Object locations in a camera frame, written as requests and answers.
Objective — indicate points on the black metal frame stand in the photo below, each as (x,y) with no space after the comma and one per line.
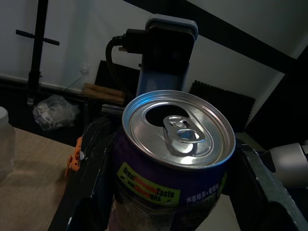
(39,48)

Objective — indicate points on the purple drink can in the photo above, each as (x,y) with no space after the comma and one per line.
(149,183)

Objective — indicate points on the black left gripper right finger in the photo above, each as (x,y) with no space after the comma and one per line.
(260,197)

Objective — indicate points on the white wall socket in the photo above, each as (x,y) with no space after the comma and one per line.
(85,69)

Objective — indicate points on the clear bottle white cap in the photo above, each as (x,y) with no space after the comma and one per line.
(6,144)

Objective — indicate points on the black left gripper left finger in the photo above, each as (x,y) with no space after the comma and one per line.
(93,156)

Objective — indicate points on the black foam floor tiles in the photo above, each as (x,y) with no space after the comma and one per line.
(223,106)

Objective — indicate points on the clear crumpled plastic bag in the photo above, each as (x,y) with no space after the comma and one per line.
(55,113)

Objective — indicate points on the black leaning board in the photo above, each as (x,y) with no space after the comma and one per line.
(125,79)

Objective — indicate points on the wooden sticks bundle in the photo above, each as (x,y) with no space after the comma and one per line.
(103,93)

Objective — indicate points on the orange black fan device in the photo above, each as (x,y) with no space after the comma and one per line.
(75,158)

